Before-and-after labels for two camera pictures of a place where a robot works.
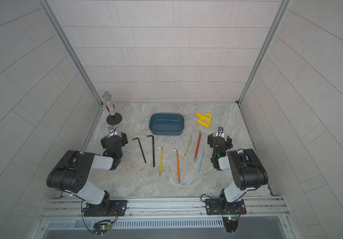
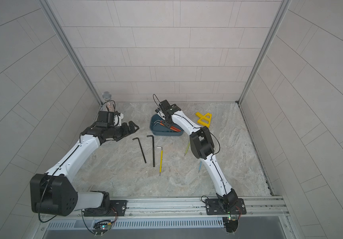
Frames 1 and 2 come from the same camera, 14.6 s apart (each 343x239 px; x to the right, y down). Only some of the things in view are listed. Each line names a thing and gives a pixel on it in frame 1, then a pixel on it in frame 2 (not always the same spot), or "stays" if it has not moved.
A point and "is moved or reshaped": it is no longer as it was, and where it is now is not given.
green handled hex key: x=189 y=144 stays
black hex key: x=153 y=163 stays
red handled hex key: x=198 y=144 is moved or reshaped
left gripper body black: x=122 y=142 → x=118 y=132
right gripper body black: x=213 y=144 → x=168 y=122
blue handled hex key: x=201 y=160 stays
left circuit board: x=101 y=227 stays
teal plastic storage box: x=166 y=124 stays
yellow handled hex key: x=161 y=157 stays
